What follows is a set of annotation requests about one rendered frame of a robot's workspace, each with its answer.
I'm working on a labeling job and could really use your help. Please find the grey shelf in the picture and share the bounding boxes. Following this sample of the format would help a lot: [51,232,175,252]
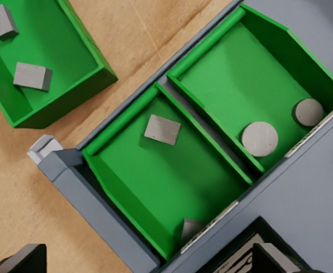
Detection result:
[27,0,333,273]

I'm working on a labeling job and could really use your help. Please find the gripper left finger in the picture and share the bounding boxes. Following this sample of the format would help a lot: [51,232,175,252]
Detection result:
[0,244,47,273]

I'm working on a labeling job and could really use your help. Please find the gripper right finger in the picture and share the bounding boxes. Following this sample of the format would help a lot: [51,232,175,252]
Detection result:
[252,243,325,273]

